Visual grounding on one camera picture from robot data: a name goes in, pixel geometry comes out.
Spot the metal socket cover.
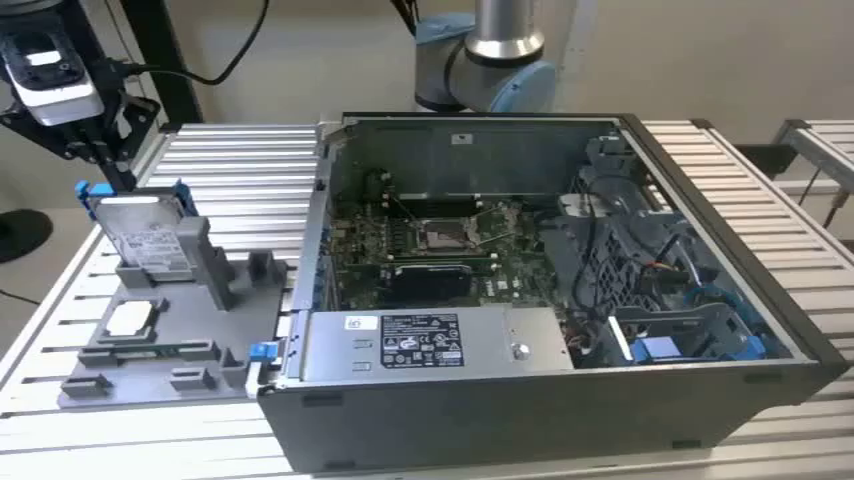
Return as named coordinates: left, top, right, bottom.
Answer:
left=472, top=206, right=520, bottom=239

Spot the black round stand foot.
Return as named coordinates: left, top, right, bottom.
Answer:
left=0, top=208, right=54, bottom=264

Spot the black cable behind arm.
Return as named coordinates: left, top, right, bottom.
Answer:
left=388, top=0, right=420, bottom=26

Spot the black RAM slot bank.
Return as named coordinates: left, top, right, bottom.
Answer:
left=381, top=192, right=487, bottom=219

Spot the grey disk bay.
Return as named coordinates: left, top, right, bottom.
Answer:
left=538, top=134, right=796, bottom=369

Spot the black upright post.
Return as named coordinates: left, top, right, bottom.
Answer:
left=125, top=0, right=205, bottom=125

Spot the thin locking lever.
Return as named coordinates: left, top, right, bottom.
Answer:
left=388, top=194, right=420, bottom=221

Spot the CPU socket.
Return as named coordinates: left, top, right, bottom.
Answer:
left=415, top=217, right=479, bottom=252

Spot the green RAM stick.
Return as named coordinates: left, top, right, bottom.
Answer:
left=113, top=344, right=203, bottom=359

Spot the silver power supply unit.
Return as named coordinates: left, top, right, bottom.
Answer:
left=299, top=307, right=576, bottom=384

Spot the black camera cable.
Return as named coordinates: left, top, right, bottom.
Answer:
left=116, top=0, right=272, bottom=87

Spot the black wire in case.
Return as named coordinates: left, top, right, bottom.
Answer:
left=570, top=172, right=643, bottom=321

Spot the black graphics card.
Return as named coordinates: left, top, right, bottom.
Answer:
left=388, top=264, right=476, bottom=304

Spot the blue wire in case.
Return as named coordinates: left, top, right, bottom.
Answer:
left=684, top=283, right=770, bottom=347

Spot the blue carrier in bay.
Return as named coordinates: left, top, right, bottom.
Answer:
left=628, top=336, right=766, bottom=362

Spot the aluminium side table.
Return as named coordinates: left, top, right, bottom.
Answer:
left=771, top=118, right=854, bottom=197

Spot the wire bundle with black plug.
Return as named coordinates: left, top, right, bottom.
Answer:
left=639, top=257, right=692, bottom=297

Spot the open grey PC case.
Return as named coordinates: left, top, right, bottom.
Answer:
left=256, top=110, right=852, bottom=474

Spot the green motherboard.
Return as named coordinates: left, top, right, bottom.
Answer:
left=325, top=197, right=568, bottom=309

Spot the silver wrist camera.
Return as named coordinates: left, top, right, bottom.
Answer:
left=1, top=31, right=107, bottom=127

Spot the hard disk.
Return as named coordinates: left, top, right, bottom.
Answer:
left=74, top=179, right=203, bottom=281

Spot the grey parts rack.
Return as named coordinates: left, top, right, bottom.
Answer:
left=57, top=216, right=292, bottom=407

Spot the silver CPU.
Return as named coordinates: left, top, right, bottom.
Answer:
left=107, top=301, right=159, bottom=336

